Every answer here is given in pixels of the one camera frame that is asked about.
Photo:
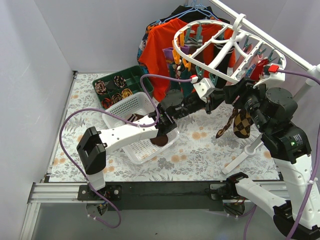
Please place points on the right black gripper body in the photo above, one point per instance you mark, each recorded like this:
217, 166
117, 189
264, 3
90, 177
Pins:
235, 90

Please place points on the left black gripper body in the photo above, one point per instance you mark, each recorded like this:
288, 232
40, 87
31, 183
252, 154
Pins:
210, 104

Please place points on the brown argyle sock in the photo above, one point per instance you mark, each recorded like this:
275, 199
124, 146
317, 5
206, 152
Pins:
228, 124
242, 124

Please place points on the white sock clip hanger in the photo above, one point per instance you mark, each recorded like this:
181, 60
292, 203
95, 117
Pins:
237, 36

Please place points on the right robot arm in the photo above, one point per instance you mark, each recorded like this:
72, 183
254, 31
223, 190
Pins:
271, 110

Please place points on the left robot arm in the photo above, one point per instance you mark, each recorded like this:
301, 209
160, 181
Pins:
95, 145

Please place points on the red sock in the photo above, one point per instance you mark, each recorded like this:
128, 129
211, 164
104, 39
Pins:
255, 75

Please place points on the pink patterned sock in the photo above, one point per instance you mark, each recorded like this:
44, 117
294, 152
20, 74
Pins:
240, 60

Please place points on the black striped sock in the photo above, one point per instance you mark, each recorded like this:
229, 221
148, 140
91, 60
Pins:
222, 62

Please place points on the plain dark brown sock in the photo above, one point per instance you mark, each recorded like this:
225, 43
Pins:
160, 141

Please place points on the floral table mat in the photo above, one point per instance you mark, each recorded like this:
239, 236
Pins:
197, 155

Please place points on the white plastic basket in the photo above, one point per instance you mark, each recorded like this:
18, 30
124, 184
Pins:
144, 150

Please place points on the purple yellow sock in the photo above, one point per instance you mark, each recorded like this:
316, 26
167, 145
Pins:
171, 56

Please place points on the brown striped-cuff sock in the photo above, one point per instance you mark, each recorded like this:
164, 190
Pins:
193, 43

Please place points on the orange t-shirt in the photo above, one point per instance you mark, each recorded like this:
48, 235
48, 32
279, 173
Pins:
161, 37

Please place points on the green divided organizer tray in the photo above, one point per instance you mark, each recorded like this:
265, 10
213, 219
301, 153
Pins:
117, 86

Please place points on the dark patterned shirt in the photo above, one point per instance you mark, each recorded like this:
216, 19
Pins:
143, 44

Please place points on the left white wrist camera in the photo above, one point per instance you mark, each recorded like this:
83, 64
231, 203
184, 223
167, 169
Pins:
203, 87

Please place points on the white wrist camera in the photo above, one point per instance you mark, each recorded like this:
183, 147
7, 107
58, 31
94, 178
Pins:
271, 76
203, 87

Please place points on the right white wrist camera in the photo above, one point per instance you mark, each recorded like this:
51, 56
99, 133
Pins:
271, 76

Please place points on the blue wire hanger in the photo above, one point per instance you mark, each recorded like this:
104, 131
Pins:
190, 14

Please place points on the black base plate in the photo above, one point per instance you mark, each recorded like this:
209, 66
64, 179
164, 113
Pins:
166, 195

